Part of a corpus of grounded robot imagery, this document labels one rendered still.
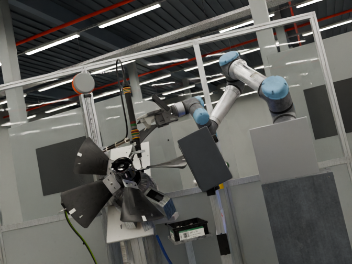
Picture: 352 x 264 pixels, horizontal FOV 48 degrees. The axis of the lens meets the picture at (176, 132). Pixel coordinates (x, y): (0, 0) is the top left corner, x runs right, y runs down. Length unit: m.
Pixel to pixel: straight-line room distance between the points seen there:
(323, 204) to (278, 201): 0.18
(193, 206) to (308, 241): 1.21
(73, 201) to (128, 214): 0.34
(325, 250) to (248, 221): 1.11
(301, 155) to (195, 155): 0.68
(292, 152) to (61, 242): 1.88
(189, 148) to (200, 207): 1.58
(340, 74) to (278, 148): 2.74
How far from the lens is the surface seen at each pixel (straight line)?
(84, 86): 2.88
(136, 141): 2.14
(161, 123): 2.03
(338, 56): 4.54
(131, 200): 2.00
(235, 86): 2.26
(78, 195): 2.13
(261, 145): 1.85
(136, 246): 2.28
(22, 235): 3.20
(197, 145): 1.28
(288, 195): 1.78
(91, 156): 2.30
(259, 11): 6.52
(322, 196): 1.78
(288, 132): 1.84
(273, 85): 1.90
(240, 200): 2.83
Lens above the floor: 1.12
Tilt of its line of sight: 6 degrees up
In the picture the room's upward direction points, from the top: 12 degrees counter-clockwise
